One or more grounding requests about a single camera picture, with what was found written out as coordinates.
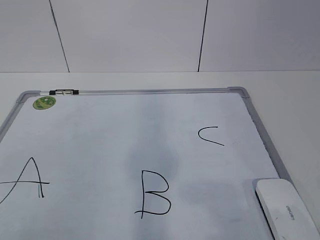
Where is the white whiteboard with grey frame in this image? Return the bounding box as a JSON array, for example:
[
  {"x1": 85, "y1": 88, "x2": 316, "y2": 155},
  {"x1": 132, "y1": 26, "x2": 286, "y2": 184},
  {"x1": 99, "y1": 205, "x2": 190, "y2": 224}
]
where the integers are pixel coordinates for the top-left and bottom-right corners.
[{"x1": 0, "y1": 87, "x2": 296, "y2": 240}]

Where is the green round sticker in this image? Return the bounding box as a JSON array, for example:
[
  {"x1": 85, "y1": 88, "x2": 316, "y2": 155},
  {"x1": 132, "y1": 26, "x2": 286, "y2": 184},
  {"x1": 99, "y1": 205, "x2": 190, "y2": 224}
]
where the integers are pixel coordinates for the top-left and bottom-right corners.
[{"x1": 32, "y1": 96, "x2": 56, "y2": 110}]

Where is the white whiteboard eraser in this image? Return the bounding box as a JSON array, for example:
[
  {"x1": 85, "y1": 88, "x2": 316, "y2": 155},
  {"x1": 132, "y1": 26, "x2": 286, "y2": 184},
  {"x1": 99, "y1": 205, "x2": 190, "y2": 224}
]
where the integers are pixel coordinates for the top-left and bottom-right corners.
[{"x1": 255, "y1": 178, "x2": 320, "y2": 240}]

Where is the black silver hanging clip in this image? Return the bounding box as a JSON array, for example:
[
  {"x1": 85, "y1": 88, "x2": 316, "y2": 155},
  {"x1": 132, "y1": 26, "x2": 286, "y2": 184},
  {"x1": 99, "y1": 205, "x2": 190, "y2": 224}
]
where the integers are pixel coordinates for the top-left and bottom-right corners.
[{"x1": 49, "y1": 89, "x2": 79, "y2": 96}]

